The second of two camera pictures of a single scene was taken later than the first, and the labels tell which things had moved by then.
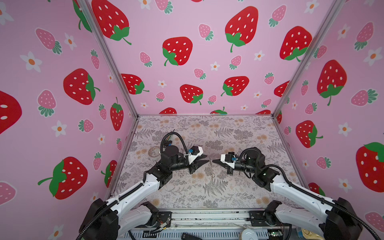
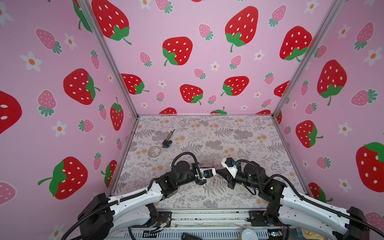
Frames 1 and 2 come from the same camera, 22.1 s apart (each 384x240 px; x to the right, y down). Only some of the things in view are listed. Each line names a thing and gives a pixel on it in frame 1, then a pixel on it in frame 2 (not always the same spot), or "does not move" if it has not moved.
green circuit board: x=275 y=233 does not move
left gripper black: x=193 y=167 to x=193 y=166
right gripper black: x=229 y=170 to x=228 y=176
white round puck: x=249 y=234 does not move
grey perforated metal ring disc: x=153 y=151 does not move
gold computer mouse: x=310 y=235 does not move
